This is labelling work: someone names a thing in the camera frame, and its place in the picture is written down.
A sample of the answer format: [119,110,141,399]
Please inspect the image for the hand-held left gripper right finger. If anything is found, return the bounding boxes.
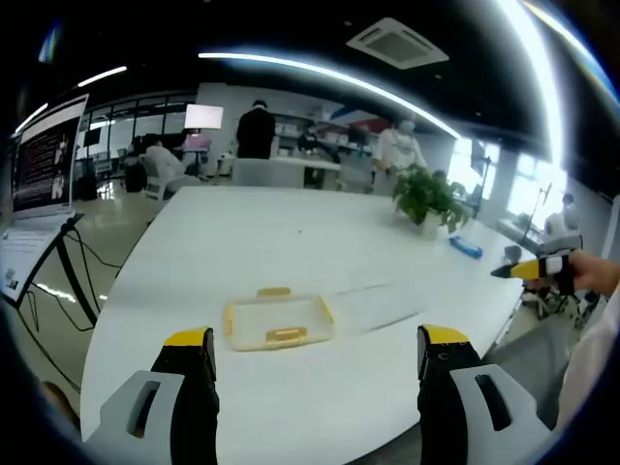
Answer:
[416,324,554,465]

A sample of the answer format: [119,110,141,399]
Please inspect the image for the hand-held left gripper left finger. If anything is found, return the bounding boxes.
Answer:
[84,326,222,465]

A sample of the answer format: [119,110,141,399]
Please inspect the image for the clear plastic box yellow buckles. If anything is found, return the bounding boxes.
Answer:
[224,286,337,353]

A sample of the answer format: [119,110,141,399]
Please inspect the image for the person's right hand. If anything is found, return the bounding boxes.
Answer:
[569,250,620,293]

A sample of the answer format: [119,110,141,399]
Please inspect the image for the black office chair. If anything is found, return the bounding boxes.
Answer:
[525,284,600,331]

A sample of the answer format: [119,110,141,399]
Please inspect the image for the blue packet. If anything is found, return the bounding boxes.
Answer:
[447,234,484,260]

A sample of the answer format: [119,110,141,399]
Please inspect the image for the green potted plant white pot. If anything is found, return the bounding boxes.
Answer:
[390,163,472,239]

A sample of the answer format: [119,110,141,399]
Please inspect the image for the ceiling air vent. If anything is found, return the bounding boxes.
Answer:
[345,16,450,70]

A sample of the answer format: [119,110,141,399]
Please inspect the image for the long ceiling light strip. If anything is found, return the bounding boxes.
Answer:
[197,50,460,140]

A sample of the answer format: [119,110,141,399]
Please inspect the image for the open laptop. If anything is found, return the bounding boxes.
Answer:
[0,93,91,304]

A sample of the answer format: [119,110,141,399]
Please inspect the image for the short ceiling light strip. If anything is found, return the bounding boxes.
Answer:
[76,65,129,89]

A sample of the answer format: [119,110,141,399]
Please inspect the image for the black floor cables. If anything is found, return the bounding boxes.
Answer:
[26,226,125,394]

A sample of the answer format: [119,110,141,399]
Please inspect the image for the white wall shelves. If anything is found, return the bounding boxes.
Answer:
[274,108,380,157]

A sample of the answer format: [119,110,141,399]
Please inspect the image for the bright wall monitor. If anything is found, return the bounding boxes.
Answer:
[184,103,226,132]

